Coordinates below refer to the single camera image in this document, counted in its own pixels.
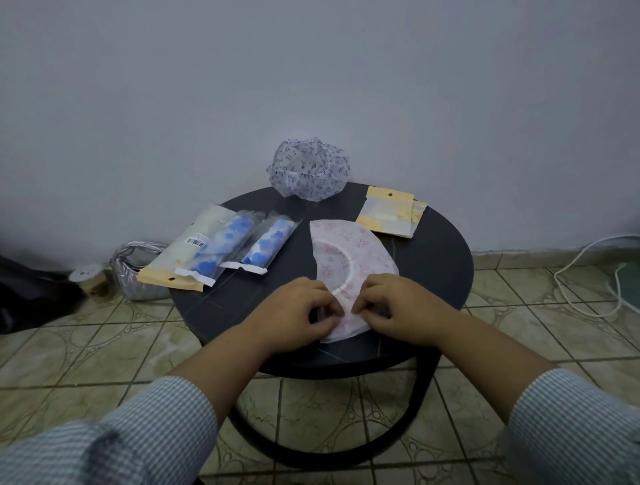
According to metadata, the person's right hand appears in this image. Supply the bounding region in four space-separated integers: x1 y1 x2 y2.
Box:
351 273 459 348

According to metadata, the person's left hand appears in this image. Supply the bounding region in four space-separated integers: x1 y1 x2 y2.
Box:
239 277 346 356

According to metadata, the blue flower shower cap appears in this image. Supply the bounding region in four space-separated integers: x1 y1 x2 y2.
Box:
189 213 253 278
241 218 296 268

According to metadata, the pink print shower cap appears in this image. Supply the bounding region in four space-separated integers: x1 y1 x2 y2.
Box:
309 218 400 344

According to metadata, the stack of yellow small pouches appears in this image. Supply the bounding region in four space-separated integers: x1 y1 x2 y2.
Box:
355 185 427 239

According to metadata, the cream packet with barcode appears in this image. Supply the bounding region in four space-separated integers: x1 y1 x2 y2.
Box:
136 205 236 293

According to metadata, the person's left forearm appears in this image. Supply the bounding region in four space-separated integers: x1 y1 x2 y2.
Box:
0 324 281 485

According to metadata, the black round side table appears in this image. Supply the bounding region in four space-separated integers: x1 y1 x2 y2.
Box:
167 181 475 470

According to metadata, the silver quilted handbag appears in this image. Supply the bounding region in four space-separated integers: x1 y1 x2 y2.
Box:
109 241 171 302

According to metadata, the ribbon spool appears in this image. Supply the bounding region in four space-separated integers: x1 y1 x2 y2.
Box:
68 263 113 300

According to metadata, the pale green appliance base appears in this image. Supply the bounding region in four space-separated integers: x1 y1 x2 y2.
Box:
607 262 640 310

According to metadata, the black bag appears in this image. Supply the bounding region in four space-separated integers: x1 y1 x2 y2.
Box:
0 254 86 334

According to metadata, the white cable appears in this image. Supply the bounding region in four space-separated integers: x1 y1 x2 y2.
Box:
553 235 640 318

